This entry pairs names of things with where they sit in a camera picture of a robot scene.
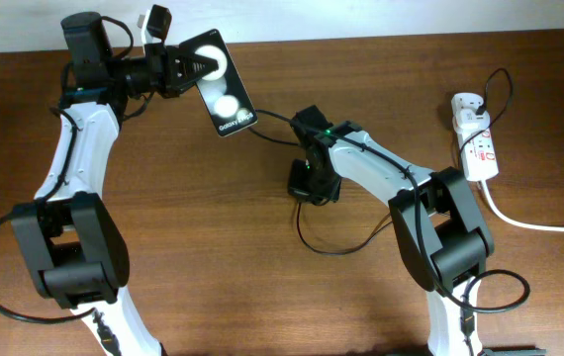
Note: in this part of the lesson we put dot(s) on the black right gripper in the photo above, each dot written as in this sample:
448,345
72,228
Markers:
297,185

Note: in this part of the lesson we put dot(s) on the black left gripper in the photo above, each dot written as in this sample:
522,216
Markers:
165,68

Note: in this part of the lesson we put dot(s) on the black Galaxy flip smartphone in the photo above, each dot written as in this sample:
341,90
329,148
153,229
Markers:
222,90

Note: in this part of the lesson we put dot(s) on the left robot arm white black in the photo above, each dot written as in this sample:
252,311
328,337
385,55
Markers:
73,250

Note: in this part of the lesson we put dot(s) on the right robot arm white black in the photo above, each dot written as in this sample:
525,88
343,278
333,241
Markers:
442,236

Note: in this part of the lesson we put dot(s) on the white USB charger plug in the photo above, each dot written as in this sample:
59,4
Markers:
467,121

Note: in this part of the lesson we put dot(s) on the white power strip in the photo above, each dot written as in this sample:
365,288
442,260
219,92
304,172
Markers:
478,157

